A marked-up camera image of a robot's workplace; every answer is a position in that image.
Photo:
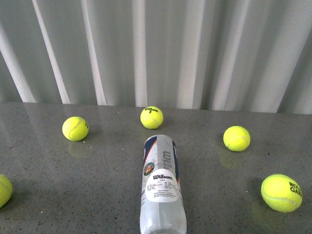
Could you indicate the clear Wilson tennis ball can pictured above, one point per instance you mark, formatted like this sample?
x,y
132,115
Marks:
x,y
162,210

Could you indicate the Wilson 3 tennis ball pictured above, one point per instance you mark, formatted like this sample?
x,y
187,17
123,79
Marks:
x,y
151,117

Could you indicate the tennis ball far left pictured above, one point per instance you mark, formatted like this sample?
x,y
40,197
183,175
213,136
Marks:
x,y
75,128

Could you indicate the plain yellow tennis ball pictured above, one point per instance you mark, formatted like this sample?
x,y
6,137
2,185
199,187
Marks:
x,y
236,138

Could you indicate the Roland Garros tennis ball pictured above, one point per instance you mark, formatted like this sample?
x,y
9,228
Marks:
x,y
281,193

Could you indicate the tennis ball at left edge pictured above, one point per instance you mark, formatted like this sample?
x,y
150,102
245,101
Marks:
x,y
6,190

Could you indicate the white pleated curtain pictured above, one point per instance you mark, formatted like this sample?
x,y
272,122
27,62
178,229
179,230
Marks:
x,y
231,55

